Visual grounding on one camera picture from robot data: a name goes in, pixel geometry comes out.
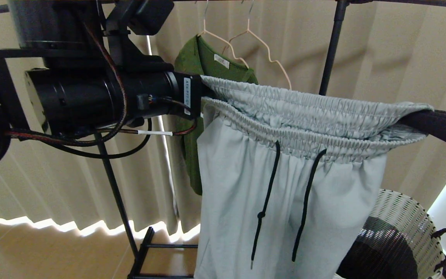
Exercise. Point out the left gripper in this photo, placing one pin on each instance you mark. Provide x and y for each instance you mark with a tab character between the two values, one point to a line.
91	97

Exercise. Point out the pink clothes hanger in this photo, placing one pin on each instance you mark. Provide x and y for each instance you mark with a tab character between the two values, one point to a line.
215	36
248	27

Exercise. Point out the pale grey shorts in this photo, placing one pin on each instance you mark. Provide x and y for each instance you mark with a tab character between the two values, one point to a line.
323	193

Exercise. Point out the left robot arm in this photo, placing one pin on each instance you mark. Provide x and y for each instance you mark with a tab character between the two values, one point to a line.
52	23

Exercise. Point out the black clothes rack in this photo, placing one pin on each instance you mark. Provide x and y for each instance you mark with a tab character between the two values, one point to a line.
333	46

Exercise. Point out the white laundry basket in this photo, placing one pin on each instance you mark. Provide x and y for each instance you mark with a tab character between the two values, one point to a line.
401	217

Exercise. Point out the green long-sleeved shirt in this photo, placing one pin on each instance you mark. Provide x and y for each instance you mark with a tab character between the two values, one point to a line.
192	58

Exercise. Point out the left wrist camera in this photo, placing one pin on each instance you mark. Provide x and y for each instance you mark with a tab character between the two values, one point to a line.
149	15

